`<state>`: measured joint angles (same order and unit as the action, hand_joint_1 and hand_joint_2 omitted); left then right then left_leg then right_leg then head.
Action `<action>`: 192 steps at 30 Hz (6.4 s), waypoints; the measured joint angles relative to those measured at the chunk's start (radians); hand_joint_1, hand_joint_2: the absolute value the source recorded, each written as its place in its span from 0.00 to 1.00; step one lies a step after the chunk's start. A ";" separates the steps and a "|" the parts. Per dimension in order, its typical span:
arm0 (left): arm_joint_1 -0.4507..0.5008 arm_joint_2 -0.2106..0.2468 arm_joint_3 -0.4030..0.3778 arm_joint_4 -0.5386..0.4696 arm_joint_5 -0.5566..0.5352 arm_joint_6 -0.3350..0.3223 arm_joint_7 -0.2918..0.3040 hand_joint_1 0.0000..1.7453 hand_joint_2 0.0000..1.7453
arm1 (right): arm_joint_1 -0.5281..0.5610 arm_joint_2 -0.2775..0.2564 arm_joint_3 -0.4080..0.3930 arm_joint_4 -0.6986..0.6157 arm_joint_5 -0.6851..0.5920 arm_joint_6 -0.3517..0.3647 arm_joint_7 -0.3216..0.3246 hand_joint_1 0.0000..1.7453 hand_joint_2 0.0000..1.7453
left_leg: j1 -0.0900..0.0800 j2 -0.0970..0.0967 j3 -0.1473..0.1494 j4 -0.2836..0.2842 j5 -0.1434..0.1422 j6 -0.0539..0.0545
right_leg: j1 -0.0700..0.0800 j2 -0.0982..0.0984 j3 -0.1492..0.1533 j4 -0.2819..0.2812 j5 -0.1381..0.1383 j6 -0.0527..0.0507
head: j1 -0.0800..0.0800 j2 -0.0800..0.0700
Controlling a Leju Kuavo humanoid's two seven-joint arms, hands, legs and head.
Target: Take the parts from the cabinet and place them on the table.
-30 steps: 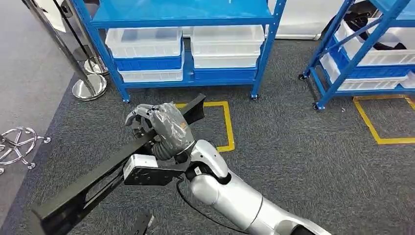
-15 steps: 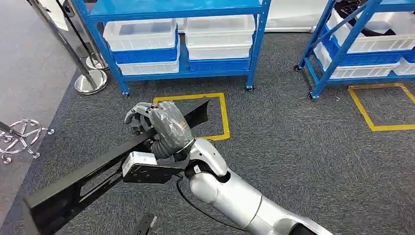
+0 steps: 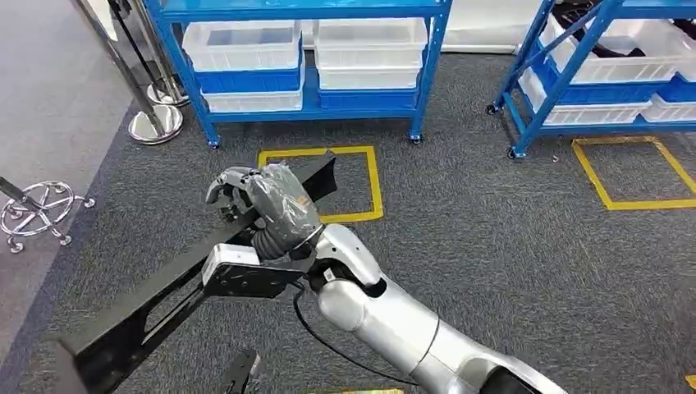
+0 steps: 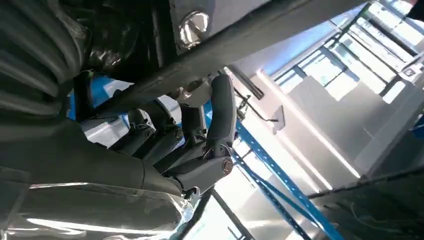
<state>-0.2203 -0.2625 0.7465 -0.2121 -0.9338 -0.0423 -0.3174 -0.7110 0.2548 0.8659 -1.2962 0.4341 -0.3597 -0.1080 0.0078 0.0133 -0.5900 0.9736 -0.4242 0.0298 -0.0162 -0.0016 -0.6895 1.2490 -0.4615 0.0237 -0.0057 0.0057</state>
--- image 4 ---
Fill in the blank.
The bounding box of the blue metal shelf rack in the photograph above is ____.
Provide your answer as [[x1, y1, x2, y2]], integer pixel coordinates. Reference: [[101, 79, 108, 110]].
[[66, 74, 346, 240]]

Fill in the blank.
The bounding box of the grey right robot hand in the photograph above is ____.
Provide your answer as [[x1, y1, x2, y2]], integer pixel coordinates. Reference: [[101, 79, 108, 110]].
[[0, 73, 238, 240]]

